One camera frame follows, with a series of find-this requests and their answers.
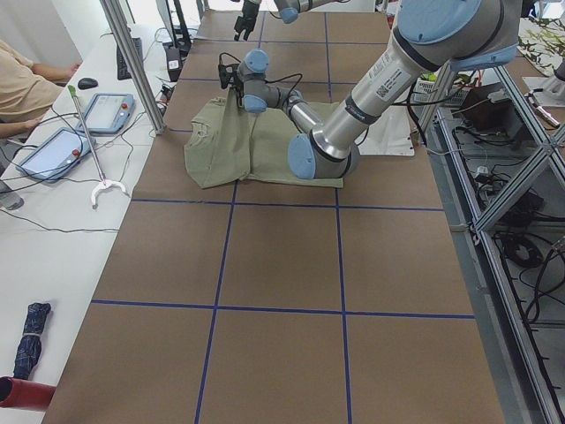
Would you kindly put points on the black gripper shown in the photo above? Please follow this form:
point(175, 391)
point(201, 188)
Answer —
point(247, 12)
point(238, 87)

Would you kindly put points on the olive green long-sleeve shirt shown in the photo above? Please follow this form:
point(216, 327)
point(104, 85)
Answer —
point(230, 144)

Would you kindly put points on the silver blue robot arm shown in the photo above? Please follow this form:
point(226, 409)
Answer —
point(288, 12)
point(468, 35)

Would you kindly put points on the far blue teach pendant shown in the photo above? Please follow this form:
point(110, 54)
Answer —
point(107, 113)

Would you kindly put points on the blue teach pendant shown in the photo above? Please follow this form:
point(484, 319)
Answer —
point(107, 113)
point(56, 156)

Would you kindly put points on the black computer mouse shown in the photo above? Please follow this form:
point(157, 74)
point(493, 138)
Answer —
point(87, 83)

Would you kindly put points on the reacher grabber stick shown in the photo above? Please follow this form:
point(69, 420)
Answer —
point(104, 184)

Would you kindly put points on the near blue teach pendant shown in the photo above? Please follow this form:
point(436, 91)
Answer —
point(56, 156)

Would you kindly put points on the seated person beige shirt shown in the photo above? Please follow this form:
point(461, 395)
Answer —
point(28, 90)

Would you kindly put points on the folded dark blue umbrella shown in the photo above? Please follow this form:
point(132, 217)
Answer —
point(29, 349)

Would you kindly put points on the red cylinder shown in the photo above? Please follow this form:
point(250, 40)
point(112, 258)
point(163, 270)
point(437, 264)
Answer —
point(25, 395)

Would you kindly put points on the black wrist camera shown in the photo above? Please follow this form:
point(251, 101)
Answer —
point(227, 72)

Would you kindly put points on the aluminium frame post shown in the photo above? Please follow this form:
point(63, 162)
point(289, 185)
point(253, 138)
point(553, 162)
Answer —
point(119, 28)

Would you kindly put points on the white pedestal column base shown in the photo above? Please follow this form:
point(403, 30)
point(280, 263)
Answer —
point(390, 135)

